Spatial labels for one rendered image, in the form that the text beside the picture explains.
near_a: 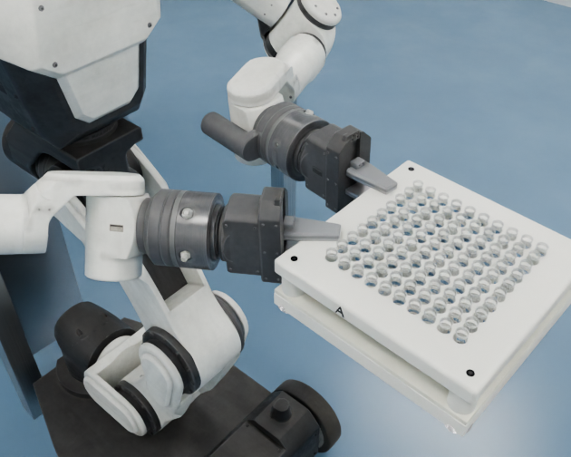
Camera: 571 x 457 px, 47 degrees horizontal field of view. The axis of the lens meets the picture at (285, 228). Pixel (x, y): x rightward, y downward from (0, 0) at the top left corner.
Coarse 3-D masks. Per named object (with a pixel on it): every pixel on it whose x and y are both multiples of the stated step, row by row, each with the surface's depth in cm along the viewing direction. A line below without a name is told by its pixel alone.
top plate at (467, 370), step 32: (448, 192) 78; (352, 224) 74; (512, 224) 74; (288, 256) 70; (320, 256) 70; (384, 256) 70; (320, 288) 67; (352, 288) 67; (416, 288) 67; (544, 288) 67; (352, 320) 65; (384, 320) 64; (416, 320) 64; (512, 320) 64; (416, 352) 61; (448, 352) 61; (480, 352) 61; (512, 352) 61; (448, 384) 60; (480, 384) 58
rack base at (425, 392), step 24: (288, 312) 73; (312, 312) 71; (552, 312) 70; (336, 336) 69; (360, 336) 68; (360, 360) 68; (384, 360) 66; (408, 384) 64; (432, 384) 64; (504, 384) 66; (432, 408) 63; (480, 408) 63; (456, 432) 62
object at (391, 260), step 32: (384, 224) 73; (416, 224) 73; (448, 224) 73; (480, 224) 72; (352, 256) 69; (416, 256) 69; (448, 256) 70; (480, 256) 69; (512, 256) 70; (448, 288) 66; (480, 288) 66
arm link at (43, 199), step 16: (48, 176) 71; (64, 176) 71; (80, 176) 71; (96, 176) 72; (112, 176) 73; (128, 176) 74; (32, 192) 71; (48, 192) 70; (64, 192) 71; (80, 192) 71; (96, 192) 72; (112, 192) 73; (128, 192) 74; (32, 208) 69; (48, 208) 70; (32, 224) 70; (48, 224) 70; (32, 240) 70
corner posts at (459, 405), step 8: (288, 288) 71; (296, 288) 71; (288, 296) 72; (296, 296) 72; (448, 400) 62; (456, 400) 60; (464, 400) 60; (456, 408) 61; (464, 408) 61; (472, 408) 61
